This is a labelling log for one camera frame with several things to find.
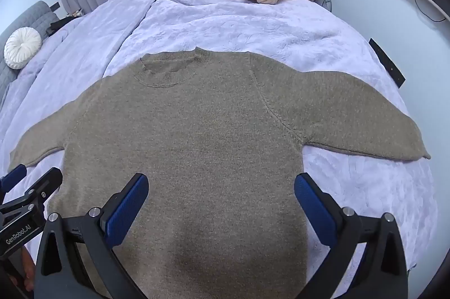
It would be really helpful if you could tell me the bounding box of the grey quilted headboard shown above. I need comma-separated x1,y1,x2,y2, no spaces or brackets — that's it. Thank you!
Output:
0,0,60,110

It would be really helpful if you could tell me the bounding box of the lavender plush blanket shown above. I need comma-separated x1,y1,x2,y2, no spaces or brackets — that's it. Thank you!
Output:
0,0,438,299

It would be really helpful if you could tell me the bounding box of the brown knit sweater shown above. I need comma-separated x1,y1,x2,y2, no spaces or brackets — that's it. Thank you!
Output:
8,47,432,299

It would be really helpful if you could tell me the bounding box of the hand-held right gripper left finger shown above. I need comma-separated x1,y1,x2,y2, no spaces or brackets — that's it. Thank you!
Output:
34,173,150,299

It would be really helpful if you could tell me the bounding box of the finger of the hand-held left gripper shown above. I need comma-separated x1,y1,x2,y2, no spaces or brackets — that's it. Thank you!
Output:
0,164,28,195
0,167,64,215

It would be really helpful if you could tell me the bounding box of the black television cable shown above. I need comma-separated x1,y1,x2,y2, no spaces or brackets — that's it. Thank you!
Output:
409,0,447,23

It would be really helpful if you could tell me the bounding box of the black flat bracket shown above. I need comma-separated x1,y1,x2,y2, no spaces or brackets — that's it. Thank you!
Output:
368,38,406,88

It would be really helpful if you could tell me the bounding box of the black object on bed edge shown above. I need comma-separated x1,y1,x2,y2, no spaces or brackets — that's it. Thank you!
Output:
46,15,83,37

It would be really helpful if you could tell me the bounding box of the round white pleated cushion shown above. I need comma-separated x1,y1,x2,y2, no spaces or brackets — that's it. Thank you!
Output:
3,27,43,70

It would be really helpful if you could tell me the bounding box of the person's left hand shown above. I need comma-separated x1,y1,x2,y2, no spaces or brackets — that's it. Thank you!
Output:
19,246,36,293

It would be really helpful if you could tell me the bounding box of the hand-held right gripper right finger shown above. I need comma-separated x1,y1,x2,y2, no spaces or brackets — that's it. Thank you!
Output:
294,173,410,299

